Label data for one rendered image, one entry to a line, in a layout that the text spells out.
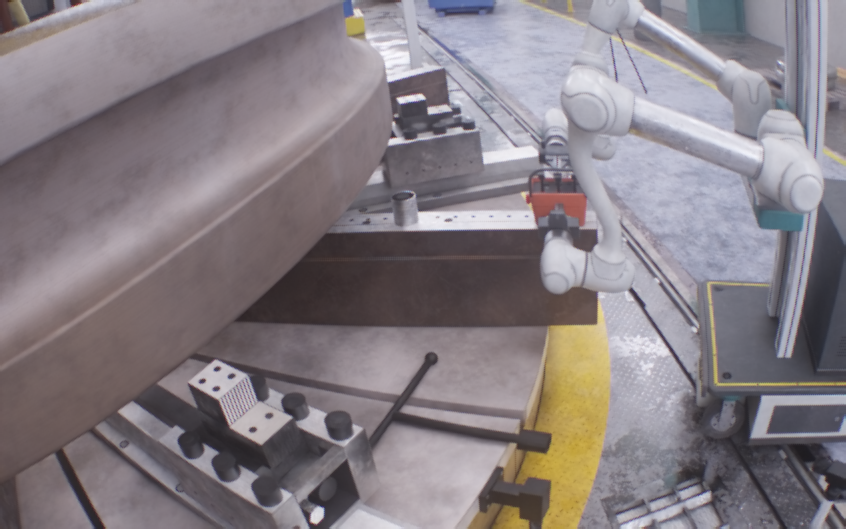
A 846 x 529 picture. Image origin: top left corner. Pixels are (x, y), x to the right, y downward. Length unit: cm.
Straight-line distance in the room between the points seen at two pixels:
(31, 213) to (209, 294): 55
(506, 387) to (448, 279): 44
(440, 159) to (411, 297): 96
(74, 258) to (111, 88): 41
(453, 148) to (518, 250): 104
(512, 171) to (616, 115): 197
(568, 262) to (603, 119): 56
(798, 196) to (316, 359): 176
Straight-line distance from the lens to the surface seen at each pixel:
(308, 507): 159
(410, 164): 327
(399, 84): 444
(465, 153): 331
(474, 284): 243
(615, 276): 198
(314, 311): 265
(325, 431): 163
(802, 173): 165
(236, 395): 158
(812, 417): 240
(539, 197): 226
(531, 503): 190
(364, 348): 251
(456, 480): 195
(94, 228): 160
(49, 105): 138
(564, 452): 244
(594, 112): 154
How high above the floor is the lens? 174
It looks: 30 degrees down
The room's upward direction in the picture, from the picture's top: 8 degrees counter-clockwise
